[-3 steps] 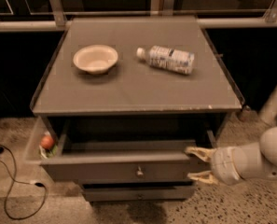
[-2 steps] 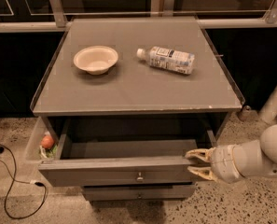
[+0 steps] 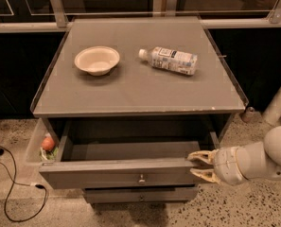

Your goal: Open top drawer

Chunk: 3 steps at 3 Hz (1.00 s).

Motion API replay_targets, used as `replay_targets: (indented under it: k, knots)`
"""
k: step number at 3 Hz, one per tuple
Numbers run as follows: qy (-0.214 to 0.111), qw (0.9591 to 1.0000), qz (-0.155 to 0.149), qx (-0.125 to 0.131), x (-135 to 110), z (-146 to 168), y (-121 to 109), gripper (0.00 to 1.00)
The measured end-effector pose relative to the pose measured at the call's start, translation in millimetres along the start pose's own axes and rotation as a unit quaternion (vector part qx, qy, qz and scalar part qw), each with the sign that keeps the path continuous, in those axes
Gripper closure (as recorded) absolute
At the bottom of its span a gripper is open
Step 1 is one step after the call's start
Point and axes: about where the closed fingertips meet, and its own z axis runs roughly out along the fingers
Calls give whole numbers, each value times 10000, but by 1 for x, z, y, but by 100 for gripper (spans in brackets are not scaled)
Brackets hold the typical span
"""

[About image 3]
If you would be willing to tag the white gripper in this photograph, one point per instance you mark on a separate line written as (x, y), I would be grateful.
(225, 165)

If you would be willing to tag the grey top drawer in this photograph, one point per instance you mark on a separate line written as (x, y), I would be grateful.
(95, 154)

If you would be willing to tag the grey drawer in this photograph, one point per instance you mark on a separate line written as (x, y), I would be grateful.
(141, 194)
(95, 154)

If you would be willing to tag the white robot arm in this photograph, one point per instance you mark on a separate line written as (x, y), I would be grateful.
(260, 160)

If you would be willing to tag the grey bottom drawer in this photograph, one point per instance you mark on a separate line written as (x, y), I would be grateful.
(141, 194)

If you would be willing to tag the grey drawer cabinet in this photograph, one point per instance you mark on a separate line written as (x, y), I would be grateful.
(200, 106)

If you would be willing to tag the white diagonal pole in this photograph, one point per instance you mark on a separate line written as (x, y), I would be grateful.
(273, 112)

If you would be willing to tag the clear plastic water bottle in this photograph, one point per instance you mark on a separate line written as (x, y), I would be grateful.
(170, 60)

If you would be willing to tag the white paper bowl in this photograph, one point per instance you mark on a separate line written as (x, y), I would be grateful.
(97, 60)

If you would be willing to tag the orange round fruit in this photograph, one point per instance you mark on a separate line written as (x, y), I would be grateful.
(48, 144)

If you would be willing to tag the metal railing bracket left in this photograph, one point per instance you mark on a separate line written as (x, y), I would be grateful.
(59, 14)

